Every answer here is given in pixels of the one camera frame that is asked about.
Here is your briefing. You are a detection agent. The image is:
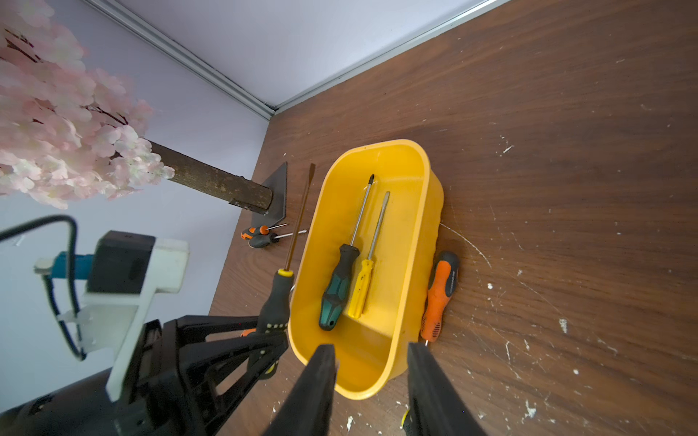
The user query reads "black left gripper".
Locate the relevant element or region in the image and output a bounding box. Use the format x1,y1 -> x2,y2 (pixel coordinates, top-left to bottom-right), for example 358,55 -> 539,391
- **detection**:
1,315 -> 288,435

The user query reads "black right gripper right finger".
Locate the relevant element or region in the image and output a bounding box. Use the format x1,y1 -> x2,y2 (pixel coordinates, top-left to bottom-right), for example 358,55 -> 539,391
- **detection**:
406,343 -> 486,435

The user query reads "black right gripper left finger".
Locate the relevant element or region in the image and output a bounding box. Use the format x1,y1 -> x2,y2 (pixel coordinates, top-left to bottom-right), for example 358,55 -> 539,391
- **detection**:
264,344 -> 338,435

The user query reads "black yellow dotted screwdriver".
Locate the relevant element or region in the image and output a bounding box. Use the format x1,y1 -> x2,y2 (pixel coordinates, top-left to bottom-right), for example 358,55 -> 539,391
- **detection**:
247,163 -> 316,380

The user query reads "green black handled screwdriver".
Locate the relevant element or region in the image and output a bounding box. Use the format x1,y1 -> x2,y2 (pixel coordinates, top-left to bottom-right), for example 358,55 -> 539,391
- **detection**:
319,174 -> 374,332

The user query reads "yellow handled flathead screwdriver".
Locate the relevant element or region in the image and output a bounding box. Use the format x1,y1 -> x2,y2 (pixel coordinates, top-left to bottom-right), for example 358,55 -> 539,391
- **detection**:
346,192 -> 390,319

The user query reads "orange black large screwdriver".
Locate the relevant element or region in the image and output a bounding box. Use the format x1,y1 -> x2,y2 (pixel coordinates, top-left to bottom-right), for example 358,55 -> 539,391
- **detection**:
420,251 -> 460,345

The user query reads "black yellow long screwdriver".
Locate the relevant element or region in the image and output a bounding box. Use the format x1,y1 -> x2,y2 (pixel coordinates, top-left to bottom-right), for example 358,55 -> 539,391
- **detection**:
401,410 -> 412,433

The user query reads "small black precision screwdriver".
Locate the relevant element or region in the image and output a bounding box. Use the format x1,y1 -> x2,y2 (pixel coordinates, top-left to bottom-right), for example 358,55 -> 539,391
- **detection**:
248,232 -> 294,249

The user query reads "small orange precision screwdriver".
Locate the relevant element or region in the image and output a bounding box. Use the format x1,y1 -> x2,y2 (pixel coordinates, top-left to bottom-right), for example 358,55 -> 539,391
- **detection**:
241,223 -> 287,241

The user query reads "yellow plastic storage box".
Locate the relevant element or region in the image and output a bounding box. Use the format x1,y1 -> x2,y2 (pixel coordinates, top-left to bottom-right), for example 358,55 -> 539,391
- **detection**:
289,139 -> 444,401

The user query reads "pink artificial blossom tree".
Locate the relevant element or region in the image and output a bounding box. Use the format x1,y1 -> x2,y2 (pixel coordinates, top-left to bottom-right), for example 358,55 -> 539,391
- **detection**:
1,1 -> 274,213

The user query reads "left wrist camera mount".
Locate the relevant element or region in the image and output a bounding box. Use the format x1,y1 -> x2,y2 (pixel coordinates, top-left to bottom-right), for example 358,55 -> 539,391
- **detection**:
49,231 -> 190,403

